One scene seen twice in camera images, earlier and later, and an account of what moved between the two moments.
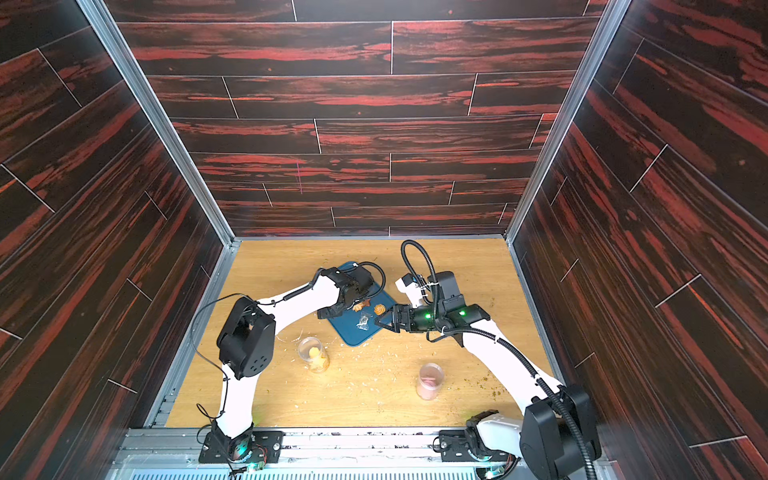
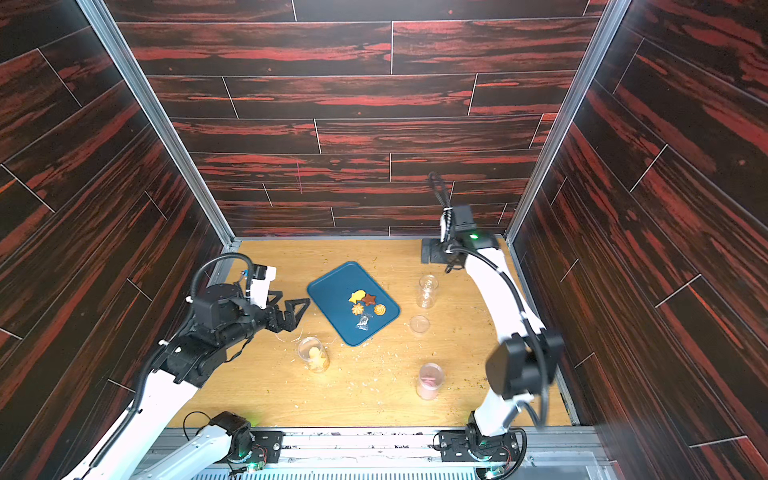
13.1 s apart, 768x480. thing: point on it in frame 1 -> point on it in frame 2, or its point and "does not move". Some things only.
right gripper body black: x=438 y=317 -> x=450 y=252
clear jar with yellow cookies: x=312 y=351 does not move
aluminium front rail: x=173 y=453 does not move
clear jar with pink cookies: x=430 y=378 does not move
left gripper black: x=328 y=314 -> x=288 y=321
